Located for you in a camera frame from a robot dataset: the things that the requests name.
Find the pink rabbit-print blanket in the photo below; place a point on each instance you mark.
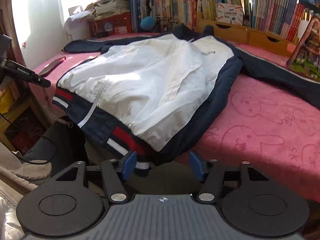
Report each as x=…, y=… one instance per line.
x=262, y=135

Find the dark grey cloth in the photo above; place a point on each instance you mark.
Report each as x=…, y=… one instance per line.
x=57, y=142

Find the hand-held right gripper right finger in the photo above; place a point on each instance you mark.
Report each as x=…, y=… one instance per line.
x=196, y=166

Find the wooden drawer organizer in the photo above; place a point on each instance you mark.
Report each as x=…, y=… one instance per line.
x=232, y=33

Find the small black box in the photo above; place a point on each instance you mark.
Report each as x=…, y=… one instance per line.
x=102, y=34

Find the stack of papers and workbooks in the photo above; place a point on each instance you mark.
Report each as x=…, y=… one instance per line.
x=110, y=5

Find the row of colourful picture books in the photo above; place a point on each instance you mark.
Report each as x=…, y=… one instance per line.
x=177, y=7

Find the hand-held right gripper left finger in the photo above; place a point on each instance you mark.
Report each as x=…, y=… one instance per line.
x=130, y=166

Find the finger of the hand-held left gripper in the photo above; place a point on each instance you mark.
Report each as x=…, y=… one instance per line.
x=25, y=73

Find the beige fleece cloth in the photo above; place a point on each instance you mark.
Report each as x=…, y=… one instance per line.
x=17, y=170

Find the red and black flat case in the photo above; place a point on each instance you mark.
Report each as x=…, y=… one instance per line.
x=51, y=66

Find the red plastic crate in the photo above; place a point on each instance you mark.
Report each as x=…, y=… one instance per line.
x=115, y=25

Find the white and navy jacket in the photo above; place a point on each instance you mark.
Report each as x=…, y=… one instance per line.
x=150, y=80

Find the yellow bag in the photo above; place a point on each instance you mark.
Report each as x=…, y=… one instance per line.
x=6, y=103

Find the white storage box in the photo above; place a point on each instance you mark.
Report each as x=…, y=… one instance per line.
x=80, y=27

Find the white paper sheet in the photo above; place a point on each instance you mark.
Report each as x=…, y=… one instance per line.
x=303, y=30

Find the wooden side shelf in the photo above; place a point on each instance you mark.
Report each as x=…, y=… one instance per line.
x=22, y=107

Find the row of pink-spined series books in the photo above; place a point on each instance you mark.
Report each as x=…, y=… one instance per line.
x=277, y=15

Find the white pencil-print box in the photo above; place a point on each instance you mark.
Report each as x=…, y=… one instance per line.
x=230, y=13

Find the row of tall blue books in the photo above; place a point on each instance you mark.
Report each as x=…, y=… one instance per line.
x=140, y=7

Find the blue plush ball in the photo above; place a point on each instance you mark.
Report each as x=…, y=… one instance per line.
x=147, y=23

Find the white cloth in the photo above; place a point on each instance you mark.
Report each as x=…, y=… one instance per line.
x=8, y=220

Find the miniature black bicycle model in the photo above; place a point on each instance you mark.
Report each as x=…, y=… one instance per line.
x=168, y=25

